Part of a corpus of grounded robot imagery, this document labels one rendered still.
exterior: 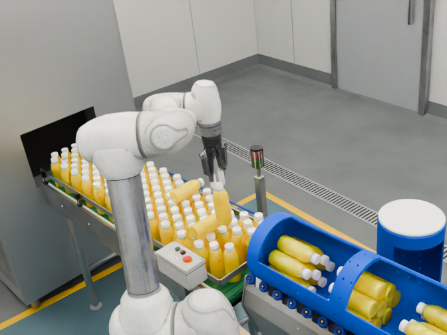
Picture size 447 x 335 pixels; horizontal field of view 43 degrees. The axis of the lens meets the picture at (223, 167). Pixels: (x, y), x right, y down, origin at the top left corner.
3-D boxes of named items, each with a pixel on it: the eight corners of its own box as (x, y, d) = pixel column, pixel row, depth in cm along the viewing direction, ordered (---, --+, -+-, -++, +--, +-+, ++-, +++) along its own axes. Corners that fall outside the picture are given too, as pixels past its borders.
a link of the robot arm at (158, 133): (193, 103, 164) (148, 107, 166) (179, 112, 146) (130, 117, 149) (199, 147, 167) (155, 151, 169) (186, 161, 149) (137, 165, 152)
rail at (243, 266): (221, 286, 233) (221, 280, 231) (220, 285, 233) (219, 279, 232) (286, 239, 255) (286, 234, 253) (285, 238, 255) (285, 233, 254)
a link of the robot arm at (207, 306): (239, 367, 171) (229, 316, 160) (181, 369, 174) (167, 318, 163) (244, 327, 185) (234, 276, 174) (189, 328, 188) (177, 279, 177)
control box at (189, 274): (189, 291, 224) (185, 270, 219) (159, 270, 238) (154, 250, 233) (207, 278, 230) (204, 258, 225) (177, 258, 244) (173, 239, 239)
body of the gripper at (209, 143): (209, 139, 212) (212, 161, 217) (225, 131, 217) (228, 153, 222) (196, 135, 218) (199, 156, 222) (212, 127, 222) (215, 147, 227)
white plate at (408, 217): (364, 215, 250) (364, 217, 250) (414, 243, 229) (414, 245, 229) (408, 191, 262) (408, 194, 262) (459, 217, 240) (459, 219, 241)
